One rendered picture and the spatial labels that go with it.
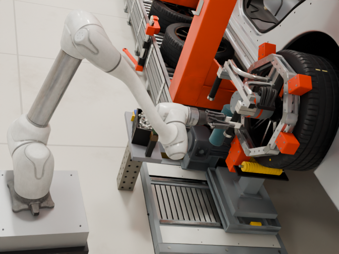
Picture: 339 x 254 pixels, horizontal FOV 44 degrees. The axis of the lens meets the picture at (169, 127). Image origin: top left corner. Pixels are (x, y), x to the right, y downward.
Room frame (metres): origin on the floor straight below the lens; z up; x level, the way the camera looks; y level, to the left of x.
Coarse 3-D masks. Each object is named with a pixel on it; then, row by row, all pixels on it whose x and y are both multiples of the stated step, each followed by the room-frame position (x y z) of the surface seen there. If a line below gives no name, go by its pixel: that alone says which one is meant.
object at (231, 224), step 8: (208, 168) 2.33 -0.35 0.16; (208, 176) 2.29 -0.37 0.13; (216, 176) 2.30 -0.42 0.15; (208, 184) 2.25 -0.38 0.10; (216, 184) 2.22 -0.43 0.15; (216, 192) 2.13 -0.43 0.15; (216, 200) 2.09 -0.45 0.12; (224, 200) 2.09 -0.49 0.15; (224, 208) 2.02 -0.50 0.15; (224, 216) 1.95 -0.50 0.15; (232, 216) 1.97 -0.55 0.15; (224, 224) 1.92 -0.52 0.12; (232, 224) 1.89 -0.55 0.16; (240, 224) 1.91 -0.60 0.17; (248, 224) 1.93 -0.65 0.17; (256, 224) 1.95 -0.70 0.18; (264, 224) 1.99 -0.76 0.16; (272, 224) 2.01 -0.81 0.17; (232, 232) 1.90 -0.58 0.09; (240, 232) 1.92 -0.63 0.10; (248, 232) 1.94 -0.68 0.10; (256, 232) 1.96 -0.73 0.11; (264, 232) 1.98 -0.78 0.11; (272, 232) 2.00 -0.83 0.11
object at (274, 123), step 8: (256, 88) 2.35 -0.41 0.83; (280, 88) 2.41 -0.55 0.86; (280, 96) 2.15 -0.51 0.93; (280, 104) 2.18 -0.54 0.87; (280, 112) 2.39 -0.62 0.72; (256, 120) 2.28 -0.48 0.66; (264, 120) 2.18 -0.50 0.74; (272, 120) 2.11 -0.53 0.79; (256, 128) 2.22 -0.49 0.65; (264, 128) 2.27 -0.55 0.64; (272, 128) 2.30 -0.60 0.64; (256, 136) 2.18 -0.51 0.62; (264, 136) 2.11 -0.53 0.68; (256, 144) 2.11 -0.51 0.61; (264, 144) 2.10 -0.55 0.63
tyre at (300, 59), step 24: (264, 72) 2.35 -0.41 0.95; (312, 72) 2.04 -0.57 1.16; (336, 72) 2.13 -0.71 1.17; (312, 96) 1.93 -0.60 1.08; (336, 96) 2.00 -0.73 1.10; (312, 120) 1.88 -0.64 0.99; (336, 120) 1.93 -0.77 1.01; (312, 144) 1.86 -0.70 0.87; (288, 168) 1.94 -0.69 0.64; (312, 168) 1.95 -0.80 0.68
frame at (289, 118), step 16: (256, 64) 2.30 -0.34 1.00; (272, 64) 2.16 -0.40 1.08; (288, 64) 2.13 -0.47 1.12; (256, 80) 2.34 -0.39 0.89; (288, 80) 1.98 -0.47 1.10; (288, 96) 1.93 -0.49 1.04; (288, 112) 1.88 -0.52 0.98; (240, 128) 2.20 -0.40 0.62; (288, 128) 1.88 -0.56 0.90; (272, 144) 1.86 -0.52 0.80
